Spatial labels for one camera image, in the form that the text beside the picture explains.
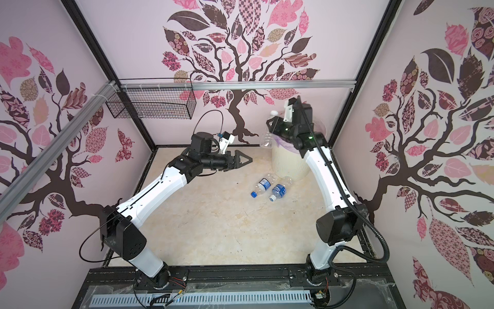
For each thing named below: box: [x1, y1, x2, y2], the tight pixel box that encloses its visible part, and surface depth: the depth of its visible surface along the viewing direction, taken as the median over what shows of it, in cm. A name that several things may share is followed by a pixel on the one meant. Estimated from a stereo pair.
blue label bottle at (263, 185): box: [250, 173, 277, 198], surface depth 100 cm
